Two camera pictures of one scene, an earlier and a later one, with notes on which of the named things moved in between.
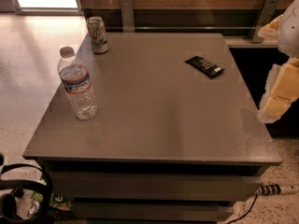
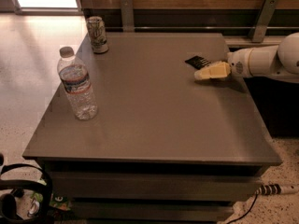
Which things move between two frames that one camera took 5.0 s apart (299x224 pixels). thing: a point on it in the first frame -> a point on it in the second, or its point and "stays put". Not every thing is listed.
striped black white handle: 267,189 stays put
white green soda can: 98,35 stays put
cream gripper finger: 281,91 -> 238,63
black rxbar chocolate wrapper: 210,70 stays put
